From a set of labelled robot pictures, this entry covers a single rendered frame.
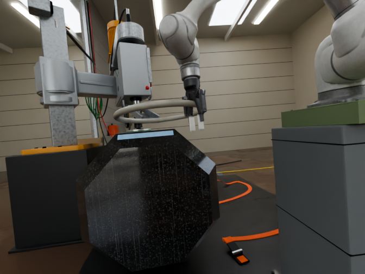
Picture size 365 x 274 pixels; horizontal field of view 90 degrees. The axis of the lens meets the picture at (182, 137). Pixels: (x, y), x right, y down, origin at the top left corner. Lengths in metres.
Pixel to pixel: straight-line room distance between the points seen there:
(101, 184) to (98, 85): 1.28
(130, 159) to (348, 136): 0.91
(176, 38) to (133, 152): 0.61
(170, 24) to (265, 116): 6.78
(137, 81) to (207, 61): 5.60
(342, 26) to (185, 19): 0.49
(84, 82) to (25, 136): 6.14
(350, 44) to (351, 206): 0.48
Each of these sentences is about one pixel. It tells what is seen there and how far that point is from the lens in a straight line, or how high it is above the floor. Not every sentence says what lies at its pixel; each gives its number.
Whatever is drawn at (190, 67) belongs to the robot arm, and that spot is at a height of 1.10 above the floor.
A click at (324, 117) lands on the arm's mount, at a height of 0.83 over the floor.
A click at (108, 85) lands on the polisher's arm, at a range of 2.18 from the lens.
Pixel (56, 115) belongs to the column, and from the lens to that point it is 2.00.
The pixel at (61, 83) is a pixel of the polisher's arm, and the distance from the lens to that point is 1.98.
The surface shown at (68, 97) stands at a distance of 1.98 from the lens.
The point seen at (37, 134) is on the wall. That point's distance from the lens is 7.85.
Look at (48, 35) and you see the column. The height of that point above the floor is 1.77.
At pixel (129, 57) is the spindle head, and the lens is 1.65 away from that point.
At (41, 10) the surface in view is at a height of 1.92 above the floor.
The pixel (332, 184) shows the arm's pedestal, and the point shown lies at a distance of 0.79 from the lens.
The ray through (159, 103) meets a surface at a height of 0.94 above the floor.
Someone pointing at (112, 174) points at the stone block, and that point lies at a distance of 1.07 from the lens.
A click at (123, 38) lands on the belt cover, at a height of 1.59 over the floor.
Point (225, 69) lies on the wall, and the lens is 7.10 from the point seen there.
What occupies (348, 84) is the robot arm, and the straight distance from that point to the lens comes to 0.94.
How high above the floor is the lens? 0.82
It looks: 2 degrees down
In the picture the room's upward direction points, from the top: 5 degrees counter-clockwise
